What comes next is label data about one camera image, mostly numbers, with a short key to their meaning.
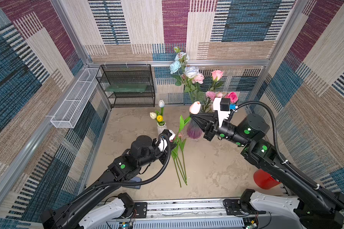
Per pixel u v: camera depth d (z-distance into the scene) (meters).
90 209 0.42
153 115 0.76
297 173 0.40
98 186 0.43
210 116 0.48
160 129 0.87
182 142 0.99
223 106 0.42
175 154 0.92
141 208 0.75
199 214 0.73
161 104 0.81
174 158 0.91
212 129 0.45
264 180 0.83
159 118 0.73
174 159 0.91
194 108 0.48
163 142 0.59
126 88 0.94
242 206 0.66
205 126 0.48
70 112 0.94
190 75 0.71
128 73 1.02
